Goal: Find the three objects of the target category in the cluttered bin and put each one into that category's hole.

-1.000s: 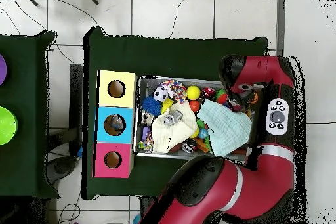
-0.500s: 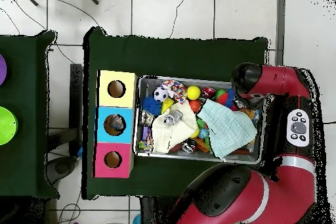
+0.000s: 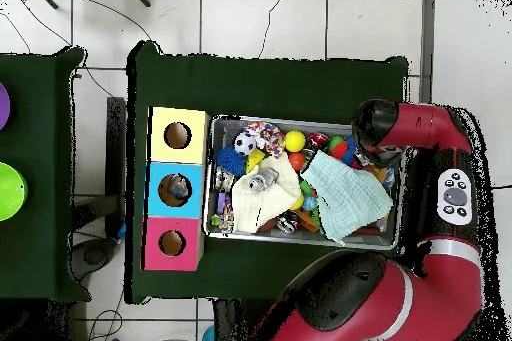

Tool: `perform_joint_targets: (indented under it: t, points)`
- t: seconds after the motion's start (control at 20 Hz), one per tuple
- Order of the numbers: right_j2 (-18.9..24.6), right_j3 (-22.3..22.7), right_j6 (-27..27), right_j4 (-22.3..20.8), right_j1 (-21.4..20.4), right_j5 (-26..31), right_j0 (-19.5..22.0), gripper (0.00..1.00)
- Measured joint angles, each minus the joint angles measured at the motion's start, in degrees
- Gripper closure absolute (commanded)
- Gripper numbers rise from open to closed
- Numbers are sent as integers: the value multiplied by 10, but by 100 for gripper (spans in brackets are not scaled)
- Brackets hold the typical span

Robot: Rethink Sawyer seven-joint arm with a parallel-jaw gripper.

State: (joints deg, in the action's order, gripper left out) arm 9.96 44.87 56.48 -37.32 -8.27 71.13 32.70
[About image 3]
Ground mint green cloth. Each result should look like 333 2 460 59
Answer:
300 150 394 244

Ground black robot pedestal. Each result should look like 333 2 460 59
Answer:
211 298 273 341

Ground wooden box with three holes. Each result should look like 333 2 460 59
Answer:
139 106 212 272

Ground thin black floor cable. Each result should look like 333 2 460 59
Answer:
257 0 290 60

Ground lime green disc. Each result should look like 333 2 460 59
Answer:
0 161 29 223

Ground silver mesh bin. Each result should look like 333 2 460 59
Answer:
201 114 401 252

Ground blue spiky ball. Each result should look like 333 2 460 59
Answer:
215 145 248 178

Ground small soccer ball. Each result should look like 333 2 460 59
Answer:
233 131 258 157

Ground cream cloth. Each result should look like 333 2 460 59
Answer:
231 154 304 234

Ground yellow ball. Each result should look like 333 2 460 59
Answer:
283 129 307 153

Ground dark green tablecloth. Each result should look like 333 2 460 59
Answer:
124 40 410 305

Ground side table with green cloth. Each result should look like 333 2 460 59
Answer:
0 46 91 304

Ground purple disc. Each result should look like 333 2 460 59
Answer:
0 81 12 132

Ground orange ball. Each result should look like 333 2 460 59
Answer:
287 151 306 172

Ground blue spiky toy with eyes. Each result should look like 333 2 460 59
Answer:
328 133 361 169

